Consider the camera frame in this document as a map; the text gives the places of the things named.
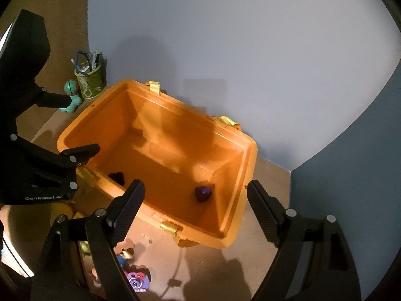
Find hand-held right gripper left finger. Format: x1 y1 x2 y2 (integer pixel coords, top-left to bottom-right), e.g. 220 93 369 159
30 179 145 301

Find teal toy figure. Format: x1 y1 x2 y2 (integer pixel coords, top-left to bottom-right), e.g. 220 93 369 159
59 79 82 113

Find green mesh pen holder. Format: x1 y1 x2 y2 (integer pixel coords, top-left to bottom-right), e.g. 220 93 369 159
74 64 104 99

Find orange plastic container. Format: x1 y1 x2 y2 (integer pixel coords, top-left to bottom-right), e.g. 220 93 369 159
57 79 258 250

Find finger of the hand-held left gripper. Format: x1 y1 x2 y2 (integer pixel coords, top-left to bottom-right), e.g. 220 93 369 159
0 133 101 206
36 89 73 109

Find colourful printed board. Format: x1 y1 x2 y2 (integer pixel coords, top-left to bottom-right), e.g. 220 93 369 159
0 238 33 278

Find small toy figure blue outfit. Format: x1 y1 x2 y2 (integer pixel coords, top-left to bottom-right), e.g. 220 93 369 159
114 238 136 268

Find blue glasses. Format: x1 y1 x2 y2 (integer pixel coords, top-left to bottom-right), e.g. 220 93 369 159
74 50 94 69

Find dark purple small toy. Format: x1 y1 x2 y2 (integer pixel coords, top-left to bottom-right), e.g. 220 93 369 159
194 186 214 203
108 171 126 186

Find purple toy camera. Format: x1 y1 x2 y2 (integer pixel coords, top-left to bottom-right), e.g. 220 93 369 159
125 266 151 293

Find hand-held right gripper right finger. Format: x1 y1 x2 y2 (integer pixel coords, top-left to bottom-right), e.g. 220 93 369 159
247 179 362 301

